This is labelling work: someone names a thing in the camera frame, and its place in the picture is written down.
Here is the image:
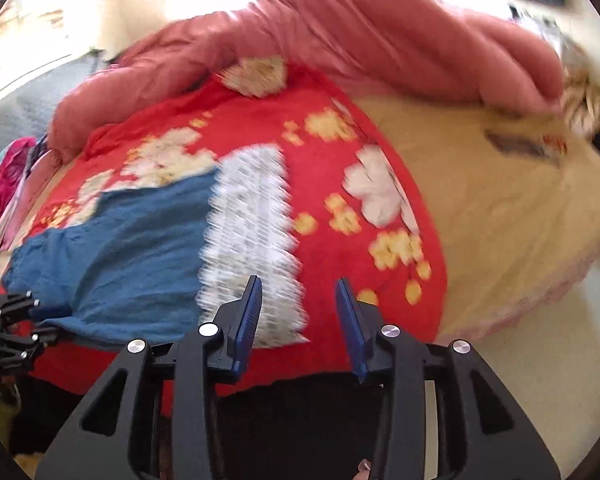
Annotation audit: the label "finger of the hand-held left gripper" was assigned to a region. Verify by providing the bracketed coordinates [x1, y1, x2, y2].
[0, 291, 41, 323]
[0, 326, 62, 378]

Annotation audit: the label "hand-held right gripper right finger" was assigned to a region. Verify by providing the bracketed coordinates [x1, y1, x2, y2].
[335, 278, 561, 480]

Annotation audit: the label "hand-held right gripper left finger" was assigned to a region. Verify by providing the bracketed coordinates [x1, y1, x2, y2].
[34, 275, 264, 480]

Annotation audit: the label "blue pants with lace trim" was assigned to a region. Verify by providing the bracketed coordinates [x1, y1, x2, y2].
[2, 144, 311, 348]

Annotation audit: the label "light pink cloth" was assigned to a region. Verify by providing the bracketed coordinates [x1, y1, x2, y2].
[0, 150, 62, 252]

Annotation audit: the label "colourful clothes pile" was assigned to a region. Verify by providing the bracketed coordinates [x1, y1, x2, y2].
[0, 137, 38, 241]

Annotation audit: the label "red floral blanket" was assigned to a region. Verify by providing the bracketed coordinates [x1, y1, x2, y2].
[27, 57, 448, 418]

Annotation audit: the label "beige bed sheet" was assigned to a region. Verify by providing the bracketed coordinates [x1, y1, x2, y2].
[355, 95, 600, 343]

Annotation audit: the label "grey quilted headboard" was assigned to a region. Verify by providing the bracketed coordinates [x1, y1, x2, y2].
[0, 52, 112, 176]

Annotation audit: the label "salmon pink duvet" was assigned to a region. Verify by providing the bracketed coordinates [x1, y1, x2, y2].
[47, 0, 566, 162]

